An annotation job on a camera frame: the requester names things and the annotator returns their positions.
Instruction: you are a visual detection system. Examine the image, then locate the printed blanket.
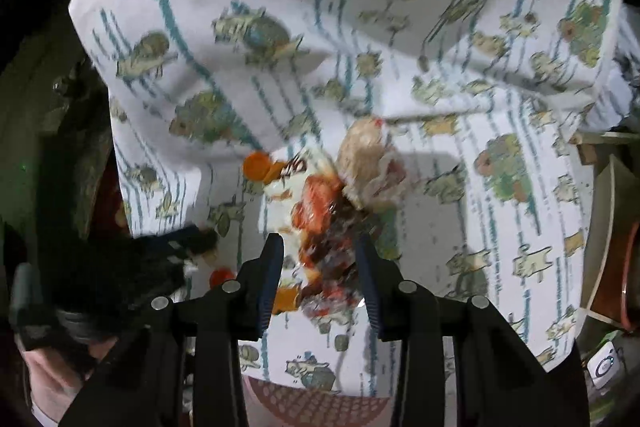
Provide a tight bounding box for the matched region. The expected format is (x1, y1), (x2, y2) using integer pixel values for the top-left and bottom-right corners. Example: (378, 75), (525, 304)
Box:
(67, 0), (626, 400)

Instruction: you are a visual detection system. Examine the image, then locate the brown paper bag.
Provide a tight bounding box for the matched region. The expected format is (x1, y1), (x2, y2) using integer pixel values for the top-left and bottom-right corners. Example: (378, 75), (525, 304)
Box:
(337, 117), (407, 210)

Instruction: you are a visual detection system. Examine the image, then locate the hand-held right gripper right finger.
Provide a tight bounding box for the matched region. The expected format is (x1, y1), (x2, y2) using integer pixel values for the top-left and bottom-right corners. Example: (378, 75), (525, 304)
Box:
(355, 234), (591, 427)

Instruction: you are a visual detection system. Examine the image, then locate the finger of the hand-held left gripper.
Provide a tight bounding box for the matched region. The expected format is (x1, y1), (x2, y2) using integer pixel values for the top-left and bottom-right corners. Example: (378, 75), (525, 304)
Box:
(165, 227), (218, 258)

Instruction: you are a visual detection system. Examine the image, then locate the wooden furniture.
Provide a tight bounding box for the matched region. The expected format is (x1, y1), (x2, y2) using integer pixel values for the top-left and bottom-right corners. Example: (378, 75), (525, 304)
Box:
(570, 131), (640, 333)

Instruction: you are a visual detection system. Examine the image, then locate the clear plastic wrapper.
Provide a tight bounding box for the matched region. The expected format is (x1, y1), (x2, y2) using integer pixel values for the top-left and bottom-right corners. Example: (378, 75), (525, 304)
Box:
(290, 174), (398, 323)

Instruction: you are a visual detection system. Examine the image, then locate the person's left hand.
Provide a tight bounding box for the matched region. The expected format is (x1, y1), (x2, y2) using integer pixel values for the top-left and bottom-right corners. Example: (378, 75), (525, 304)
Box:
(22, 341), (103, 423)

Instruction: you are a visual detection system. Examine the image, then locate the grey-blue cloth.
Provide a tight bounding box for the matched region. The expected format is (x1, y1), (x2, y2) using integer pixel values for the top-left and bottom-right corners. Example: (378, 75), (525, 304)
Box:
(607, 4), (640, 130)

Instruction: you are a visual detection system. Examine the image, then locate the white printed wrapper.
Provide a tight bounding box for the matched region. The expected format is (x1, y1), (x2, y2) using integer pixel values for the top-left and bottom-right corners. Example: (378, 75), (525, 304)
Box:
(260, 152), (321, 230)

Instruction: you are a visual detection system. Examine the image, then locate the white device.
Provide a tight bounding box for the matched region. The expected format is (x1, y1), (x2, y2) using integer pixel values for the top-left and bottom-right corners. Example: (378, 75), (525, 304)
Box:
(586, 341), (627, 389)

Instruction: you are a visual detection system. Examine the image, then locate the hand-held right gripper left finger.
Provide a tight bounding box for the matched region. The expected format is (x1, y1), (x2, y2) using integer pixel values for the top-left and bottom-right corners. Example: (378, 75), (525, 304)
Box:
(60, 232), (286, 427)

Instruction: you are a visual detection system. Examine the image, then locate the orange peel piece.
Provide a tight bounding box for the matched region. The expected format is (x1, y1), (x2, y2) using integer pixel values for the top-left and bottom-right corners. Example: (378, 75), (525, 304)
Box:
(272, 287), (302, 314)
(209, 268), (237, 288)
(242, 151), (284, 182)

